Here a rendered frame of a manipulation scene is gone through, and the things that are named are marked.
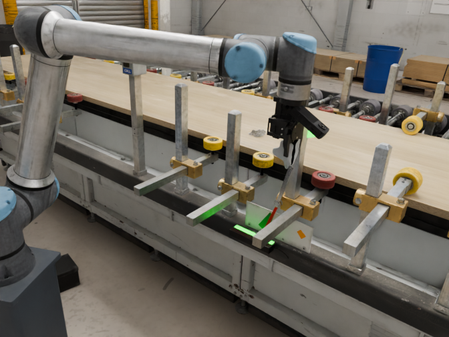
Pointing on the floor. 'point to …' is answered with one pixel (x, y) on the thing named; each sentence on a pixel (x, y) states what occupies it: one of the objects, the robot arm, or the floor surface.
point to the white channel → (165, 26)
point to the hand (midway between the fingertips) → (290, 165)
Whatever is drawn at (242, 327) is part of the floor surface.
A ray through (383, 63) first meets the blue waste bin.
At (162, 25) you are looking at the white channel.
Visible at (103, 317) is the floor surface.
